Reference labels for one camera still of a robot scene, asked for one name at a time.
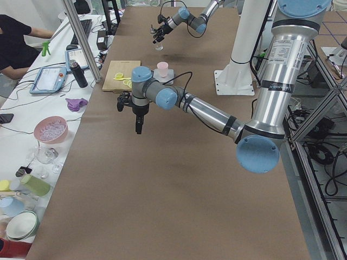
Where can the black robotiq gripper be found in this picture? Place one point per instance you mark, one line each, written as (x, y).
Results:
(162, 28)

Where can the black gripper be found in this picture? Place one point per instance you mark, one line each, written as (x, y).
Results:
(140, 109)

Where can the glass sauce bottle metal spout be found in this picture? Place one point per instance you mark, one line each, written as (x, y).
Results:
(158, 45)

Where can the pink plastic cup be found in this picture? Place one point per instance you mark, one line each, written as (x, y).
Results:
(163, 68)

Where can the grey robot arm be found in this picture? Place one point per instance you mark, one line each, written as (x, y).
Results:
(258, 141)
(196, 25)

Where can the digital kitchen scale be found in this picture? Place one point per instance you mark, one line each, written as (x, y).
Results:
(169, 79)

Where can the green plastic cup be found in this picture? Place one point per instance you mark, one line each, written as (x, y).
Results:
(37, 186)

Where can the yellow cup lid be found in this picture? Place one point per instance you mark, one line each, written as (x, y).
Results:
(4, 185)

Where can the light blue cup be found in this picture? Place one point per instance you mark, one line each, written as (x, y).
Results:
(11, 206)

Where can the wooden cutting board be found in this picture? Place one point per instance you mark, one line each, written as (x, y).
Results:
(125, 67)

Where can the yellow plastic knife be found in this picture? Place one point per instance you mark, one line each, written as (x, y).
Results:
(121, 78)

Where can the lemon slice near knife tip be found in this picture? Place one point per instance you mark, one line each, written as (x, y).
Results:
(119, 74)

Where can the purple cloth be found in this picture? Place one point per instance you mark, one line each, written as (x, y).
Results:
(74, 105)

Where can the black thermos bottle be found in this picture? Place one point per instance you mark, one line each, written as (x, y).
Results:
(78, 74)

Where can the pink bowl with ice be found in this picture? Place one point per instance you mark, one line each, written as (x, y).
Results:
(51, 130)

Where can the clear glass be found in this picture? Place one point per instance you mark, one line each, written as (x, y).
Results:
(46, 155)

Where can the blue teach pendant tablet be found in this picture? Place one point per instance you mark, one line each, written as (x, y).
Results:
(49, 80)

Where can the green clamp tool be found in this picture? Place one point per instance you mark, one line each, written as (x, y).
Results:
(45, 49)

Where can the black phone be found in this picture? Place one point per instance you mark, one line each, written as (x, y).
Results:
(6, 118)

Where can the seated person black shirt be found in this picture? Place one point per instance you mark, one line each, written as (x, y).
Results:
(16, 55)

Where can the aluminium frame post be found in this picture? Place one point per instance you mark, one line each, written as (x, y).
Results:
(79, 32)

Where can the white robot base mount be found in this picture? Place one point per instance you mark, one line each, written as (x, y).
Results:
(236, 78)

